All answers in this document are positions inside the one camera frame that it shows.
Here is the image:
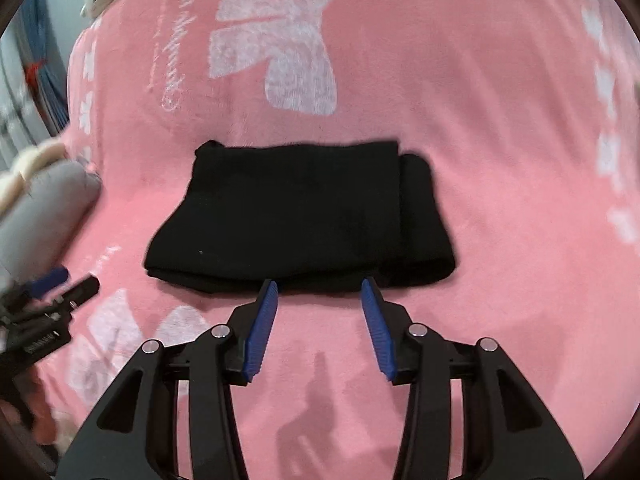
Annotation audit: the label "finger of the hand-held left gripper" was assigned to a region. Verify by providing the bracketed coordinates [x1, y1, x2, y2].
[50, 276, 101, 312]
[22, 267, 70, 296]

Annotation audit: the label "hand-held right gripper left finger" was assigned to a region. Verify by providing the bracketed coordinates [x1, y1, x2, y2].
[55, 279, 279, 480]

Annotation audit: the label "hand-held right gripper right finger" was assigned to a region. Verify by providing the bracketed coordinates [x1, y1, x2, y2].
[361, 276, 586, 480]

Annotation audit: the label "black pants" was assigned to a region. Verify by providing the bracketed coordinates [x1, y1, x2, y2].
[143, 140, 457, 295]

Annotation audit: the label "person's left hand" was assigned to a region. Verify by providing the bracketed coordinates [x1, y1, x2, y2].
[0, 380, 61, 448]

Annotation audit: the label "grey plush elephant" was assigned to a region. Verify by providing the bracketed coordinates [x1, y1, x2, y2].
[0, 162, 101, 281]

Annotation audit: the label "grey cloth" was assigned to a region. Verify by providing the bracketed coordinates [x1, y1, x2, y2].
[0, 35, 51, 171]

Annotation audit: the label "blue striped cloth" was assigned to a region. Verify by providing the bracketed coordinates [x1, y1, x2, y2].
[20, 0, 71, 133]

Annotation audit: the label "pink printed blanket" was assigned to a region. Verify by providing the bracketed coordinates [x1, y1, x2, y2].
[30, 0, 640, 480]

